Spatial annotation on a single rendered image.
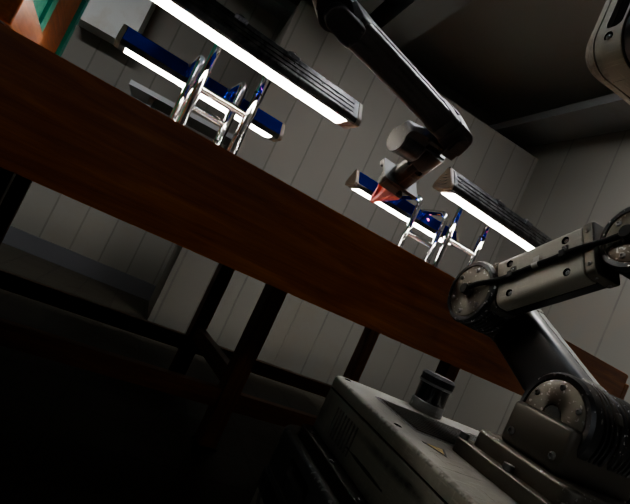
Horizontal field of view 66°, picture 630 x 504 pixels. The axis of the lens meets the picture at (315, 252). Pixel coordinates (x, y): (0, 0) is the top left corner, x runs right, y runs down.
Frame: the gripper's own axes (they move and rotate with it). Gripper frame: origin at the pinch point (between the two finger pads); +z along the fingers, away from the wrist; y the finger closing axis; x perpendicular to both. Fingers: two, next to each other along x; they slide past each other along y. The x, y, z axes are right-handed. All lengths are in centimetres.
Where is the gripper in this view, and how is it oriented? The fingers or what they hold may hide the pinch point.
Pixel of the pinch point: (373, 198)
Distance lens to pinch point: 117.0
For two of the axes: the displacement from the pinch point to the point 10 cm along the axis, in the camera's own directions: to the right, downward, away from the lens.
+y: -7.9, -4.1, -4.5
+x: -0.6, 7.9, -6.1
